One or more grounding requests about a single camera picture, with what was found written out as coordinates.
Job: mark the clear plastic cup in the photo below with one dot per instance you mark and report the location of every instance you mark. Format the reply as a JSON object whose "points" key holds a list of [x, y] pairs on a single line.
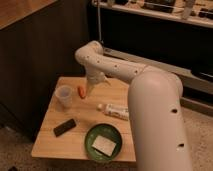
{"points": [[64, 95]]}

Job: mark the vertical metal pole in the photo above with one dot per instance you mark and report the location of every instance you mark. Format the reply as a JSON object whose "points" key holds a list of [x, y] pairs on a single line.
{"points": [[99, 21]]}

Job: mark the wooden table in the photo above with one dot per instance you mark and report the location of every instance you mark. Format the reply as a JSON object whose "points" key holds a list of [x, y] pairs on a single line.
{"points": [[70, 145]]}

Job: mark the white sponge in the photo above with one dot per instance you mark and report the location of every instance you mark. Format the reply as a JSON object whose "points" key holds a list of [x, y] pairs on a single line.
{"points": [[104, 145]]}

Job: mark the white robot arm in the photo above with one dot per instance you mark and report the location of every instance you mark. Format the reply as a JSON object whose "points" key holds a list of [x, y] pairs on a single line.
{"points": [[156, 120]]}

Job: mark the wooden counter cabinet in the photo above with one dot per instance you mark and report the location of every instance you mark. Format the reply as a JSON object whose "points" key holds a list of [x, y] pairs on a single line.
{"points": [[34, 53]]}

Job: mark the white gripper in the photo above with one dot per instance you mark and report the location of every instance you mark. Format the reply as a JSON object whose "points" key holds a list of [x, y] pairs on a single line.
{"points": [[94, 77]]}

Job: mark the small orange carrot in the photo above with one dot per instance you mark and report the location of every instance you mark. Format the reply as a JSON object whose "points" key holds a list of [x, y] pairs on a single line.
{"points": [[81, 92]]}

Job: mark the white tube bottle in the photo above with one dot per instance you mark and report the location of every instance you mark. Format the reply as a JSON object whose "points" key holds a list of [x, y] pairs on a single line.
{"points": [[113, 110]]}

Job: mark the upper shelf with items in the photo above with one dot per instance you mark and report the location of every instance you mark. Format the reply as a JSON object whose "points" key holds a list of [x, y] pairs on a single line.
{"points": [[194, 12]]}

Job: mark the green plate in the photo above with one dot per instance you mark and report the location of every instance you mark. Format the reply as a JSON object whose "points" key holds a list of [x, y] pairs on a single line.
{"points": [[105, 130]]}

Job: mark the black rectangular block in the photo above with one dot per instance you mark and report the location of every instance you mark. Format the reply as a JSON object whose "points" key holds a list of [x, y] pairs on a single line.
{"points": [[64, 127]]}

